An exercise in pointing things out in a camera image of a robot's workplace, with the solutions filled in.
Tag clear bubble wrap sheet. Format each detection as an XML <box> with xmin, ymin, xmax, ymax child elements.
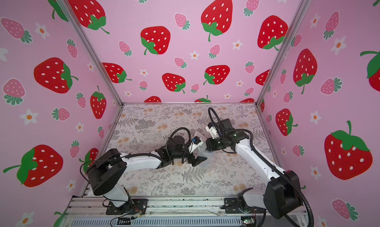
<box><xmin>194</xmin><ymin>145</ymin><xmax>220</xmax><ymax>171</ymax></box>

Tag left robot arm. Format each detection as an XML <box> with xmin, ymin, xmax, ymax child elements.
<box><xmin>85</xmin><ymin>136</ymin><xmax>207</xmax><ymax>208</ymax></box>

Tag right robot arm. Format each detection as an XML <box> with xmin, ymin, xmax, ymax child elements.
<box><xmin>206</xmin><ymin>127</ymin><xmax>302</xmax><ymax>219</ymax></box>

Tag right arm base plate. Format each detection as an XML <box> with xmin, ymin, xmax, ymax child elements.
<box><xmin>220</xmin><ymin>198</ymin><xmax>266</xmax><ymax>214</ymax></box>

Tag white vented cable duct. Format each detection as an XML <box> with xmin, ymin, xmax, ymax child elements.
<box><xmin>70</xmin><ymin>216</ymin><xmax>242</xmax><ymax>227</ymax></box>

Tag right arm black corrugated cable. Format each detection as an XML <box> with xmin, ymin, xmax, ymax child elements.
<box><xmin>207</xmin><ymin>107</ymin><xmax>315</xmax><ymax>227</ymax></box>

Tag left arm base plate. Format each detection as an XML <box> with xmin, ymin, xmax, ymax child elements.
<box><xmin>106</xmin><ymin>198</ymin><xmax>148</xmax><ymax>215</ymax></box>

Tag aluminium rail frame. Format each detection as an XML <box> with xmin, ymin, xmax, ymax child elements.
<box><xmin>63</xmin><ymin>195</ymin><xmax>308</xmax><ymax>218</ymax></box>

